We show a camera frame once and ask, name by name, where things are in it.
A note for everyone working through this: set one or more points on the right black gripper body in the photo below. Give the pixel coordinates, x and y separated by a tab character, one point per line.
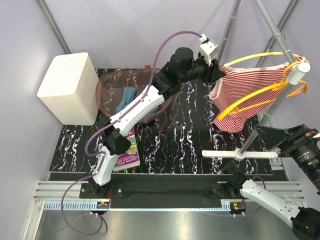
300	146

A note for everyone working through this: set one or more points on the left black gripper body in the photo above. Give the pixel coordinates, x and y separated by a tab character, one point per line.
203	71

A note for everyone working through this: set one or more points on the red white striped top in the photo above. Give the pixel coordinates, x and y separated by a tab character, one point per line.
245	95

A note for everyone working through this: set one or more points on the orange plastic hanger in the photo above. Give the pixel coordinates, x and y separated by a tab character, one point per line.
262	97

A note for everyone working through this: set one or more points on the blue tank top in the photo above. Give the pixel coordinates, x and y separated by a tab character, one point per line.
129	94

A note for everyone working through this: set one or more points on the yellow plastic hanger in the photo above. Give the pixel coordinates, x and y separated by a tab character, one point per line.
300	61

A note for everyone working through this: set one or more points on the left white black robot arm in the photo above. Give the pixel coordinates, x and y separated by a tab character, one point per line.
111	141

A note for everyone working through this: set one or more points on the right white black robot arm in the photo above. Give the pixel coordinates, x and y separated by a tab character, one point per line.
304	221

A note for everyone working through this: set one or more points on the black marble pattern mat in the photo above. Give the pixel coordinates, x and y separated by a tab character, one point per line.
170	144

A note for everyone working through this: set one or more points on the white grey clothes rack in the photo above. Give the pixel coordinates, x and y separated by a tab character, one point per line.
240	154

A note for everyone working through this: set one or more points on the brown transparent oval basket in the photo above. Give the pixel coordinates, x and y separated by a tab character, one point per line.
110	88

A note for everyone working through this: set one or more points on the purple treehouse book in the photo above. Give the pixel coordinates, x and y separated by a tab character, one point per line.
130	158

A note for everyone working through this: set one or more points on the white rectangular bin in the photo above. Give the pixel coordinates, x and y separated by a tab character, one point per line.
68	89

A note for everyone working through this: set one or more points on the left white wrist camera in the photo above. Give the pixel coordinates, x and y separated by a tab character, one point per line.
208	47

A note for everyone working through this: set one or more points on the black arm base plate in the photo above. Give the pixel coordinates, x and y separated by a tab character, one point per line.
165	191

